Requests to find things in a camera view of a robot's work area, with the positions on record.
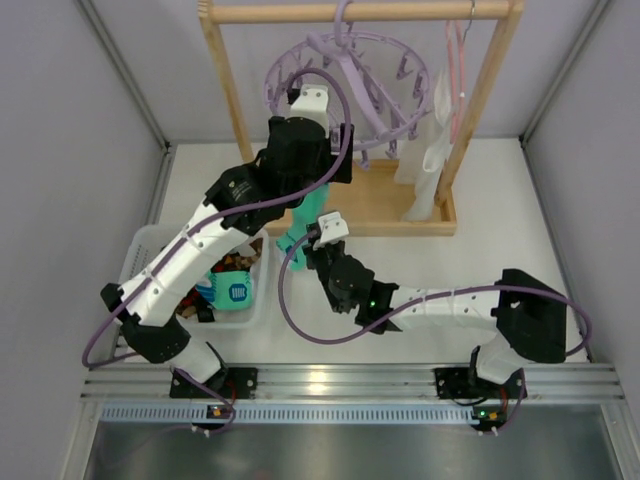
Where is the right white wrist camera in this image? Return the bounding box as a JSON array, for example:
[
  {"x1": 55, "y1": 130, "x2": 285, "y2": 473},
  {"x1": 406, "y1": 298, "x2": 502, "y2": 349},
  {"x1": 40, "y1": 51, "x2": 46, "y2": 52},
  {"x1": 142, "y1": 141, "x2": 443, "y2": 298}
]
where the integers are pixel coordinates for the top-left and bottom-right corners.
[{"x1": 317, "y1": 210, "x2": 349, "y2": 248}]

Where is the white hanging cloth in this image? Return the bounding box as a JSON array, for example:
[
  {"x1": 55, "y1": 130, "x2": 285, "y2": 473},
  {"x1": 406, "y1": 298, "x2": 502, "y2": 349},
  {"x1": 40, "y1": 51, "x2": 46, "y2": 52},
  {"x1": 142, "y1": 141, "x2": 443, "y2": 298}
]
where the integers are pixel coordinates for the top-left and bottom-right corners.
[{"x1": 394, "y1": 67, "x2": 458, "y2": 222}]

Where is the white plastic basket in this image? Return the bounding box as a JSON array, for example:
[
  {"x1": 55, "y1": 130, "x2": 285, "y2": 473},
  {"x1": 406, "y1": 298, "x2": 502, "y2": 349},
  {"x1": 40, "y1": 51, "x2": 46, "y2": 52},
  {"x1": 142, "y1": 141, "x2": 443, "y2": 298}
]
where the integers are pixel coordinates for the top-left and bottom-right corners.
[{"x1": 118, "y1": 225, "x2": 270, "y2": 331}]

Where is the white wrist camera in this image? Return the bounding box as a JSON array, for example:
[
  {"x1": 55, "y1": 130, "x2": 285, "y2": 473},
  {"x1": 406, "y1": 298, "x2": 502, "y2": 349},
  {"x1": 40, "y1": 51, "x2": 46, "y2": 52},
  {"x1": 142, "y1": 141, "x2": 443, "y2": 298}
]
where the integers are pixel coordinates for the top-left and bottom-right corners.
[
  {"x1": 289, "y1": 84, "x2": 329, "y2": 131},
  {"x1": 317, "y1": 210, "x2": 349, "y2": 248}
]

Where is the brown argyle sock in basket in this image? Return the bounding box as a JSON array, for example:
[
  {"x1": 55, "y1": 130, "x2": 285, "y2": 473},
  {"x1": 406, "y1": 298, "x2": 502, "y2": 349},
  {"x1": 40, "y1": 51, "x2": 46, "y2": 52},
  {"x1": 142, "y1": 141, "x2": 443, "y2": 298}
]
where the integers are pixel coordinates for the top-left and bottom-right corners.
[{"x1": 175, "y1": 295, "x2": 215, "y2": 324}]

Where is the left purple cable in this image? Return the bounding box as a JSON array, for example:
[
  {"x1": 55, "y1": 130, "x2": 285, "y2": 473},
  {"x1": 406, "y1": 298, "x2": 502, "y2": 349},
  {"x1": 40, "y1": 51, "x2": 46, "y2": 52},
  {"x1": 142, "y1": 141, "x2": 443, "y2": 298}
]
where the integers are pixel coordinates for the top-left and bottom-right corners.
[{"x1": 81, "y1": 66, "x2": 352, "y2": 436}]

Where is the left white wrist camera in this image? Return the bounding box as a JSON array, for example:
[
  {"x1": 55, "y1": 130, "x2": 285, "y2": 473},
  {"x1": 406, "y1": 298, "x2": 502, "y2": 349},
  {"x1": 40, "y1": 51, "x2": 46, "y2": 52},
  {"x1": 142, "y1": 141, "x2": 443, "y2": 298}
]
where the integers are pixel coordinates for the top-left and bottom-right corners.
[{"x1": 289, "y1": 84, "x2": 329, "y2": 131}]

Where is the wooden clothes rack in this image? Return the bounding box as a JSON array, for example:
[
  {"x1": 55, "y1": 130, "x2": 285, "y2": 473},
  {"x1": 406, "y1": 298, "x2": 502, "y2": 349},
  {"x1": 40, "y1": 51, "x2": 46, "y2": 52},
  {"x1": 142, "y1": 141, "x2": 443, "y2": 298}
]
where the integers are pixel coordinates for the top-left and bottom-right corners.
[{"x1": 197, "y1": 1, "x2": 524, "y2": 237}]

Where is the pink clothes hanger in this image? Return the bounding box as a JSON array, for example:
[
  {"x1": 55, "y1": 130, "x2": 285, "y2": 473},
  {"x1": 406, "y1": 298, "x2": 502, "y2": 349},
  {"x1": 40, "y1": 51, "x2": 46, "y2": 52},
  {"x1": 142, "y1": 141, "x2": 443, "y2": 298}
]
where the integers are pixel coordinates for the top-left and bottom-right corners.
[{"x1": 445, "y1": 1, "x2": 476, "y2": 145}]

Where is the purple round clip hanger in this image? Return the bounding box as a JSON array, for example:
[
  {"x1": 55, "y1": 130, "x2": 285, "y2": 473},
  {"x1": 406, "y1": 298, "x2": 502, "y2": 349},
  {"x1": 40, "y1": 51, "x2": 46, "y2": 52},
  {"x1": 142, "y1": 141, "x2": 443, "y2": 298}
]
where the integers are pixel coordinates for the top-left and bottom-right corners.
[{"x1": 263, "y1": 1, "x2": 432, "y2": 170}]

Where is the purple cable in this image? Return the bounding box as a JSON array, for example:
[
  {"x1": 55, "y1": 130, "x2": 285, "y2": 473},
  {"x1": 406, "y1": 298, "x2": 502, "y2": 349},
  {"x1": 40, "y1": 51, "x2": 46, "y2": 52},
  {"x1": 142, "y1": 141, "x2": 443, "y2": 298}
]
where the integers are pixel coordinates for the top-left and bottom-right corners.
[
  {"x1": 276, "y1": 229, "x2": 594, "y2": 436},
  {"x1": 81, "y1": 66, "x2": 352, "y2": 436}
]

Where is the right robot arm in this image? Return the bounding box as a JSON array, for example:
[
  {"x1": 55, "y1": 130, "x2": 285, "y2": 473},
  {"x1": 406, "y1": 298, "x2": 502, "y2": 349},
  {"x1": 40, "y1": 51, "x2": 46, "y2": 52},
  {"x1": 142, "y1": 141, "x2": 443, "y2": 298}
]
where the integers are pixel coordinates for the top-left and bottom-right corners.
[{"x1": 303, "y1": 239, "x2": 567, "y2": 385}]

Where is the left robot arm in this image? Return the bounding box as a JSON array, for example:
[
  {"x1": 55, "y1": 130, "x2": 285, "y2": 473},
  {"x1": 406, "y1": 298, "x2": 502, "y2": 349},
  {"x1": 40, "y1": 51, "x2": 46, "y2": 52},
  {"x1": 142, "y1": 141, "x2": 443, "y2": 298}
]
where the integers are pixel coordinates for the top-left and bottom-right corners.
[{"x1": 101, "y1": 116, "x2": 353, "y2": 392}]

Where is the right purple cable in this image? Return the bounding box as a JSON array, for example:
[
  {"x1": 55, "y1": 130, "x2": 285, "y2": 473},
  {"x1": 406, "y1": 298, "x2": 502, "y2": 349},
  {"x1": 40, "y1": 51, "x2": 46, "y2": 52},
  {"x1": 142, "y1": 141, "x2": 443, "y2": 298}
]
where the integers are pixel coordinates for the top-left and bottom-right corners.
[{"x1": 276, "y1": 229, "x2": 594, "y2": 436}]

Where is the aluminium mounting rail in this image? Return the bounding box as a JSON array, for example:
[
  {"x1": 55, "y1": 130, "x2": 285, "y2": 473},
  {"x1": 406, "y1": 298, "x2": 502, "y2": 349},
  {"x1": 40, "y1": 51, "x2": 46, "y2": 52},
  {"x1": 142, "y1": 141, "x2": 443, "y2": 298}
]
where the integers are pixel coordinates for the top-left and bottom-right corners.
[{"x1": 80, "y1": 363, "x2": 625, "y2": 432}]

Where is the brown striped sock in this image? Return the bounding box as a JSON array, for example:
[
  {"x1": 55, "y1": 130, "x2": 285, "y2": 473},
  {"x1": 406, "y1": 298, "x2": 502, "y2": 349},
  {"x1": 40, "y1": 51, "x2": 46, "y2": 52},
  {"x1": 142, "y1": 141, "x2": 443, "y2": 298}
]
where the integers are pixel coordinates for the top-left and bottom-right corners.
[{"x1": 214, "y1": 238, "x2": 263, "y2": 273}]

